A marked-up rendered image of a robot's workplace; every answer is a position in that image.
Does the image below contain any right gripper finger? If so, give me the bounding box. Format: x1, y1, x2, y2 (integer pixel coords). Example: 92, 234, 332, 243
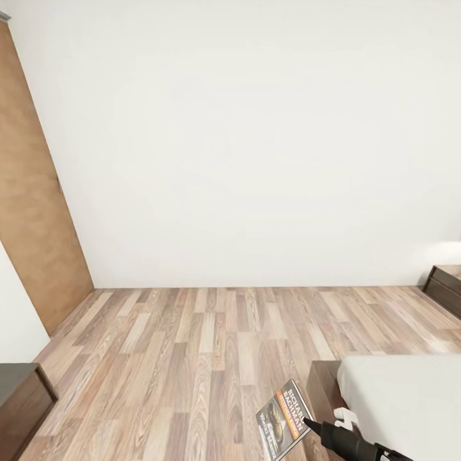
303, 418, 323, 437

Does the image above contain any hardback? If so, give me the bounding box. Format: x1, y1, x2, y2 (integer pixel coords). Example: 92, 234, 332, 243
255, 379, 314, 461

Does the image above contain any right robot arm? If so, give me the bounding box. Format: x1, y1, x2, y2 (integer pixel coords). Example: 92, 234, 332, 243
303, 407, 415, 461

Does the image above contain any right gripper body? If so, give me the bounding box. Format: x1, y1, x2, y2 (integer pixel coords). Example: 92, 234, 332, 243
321, 421, 363, 461

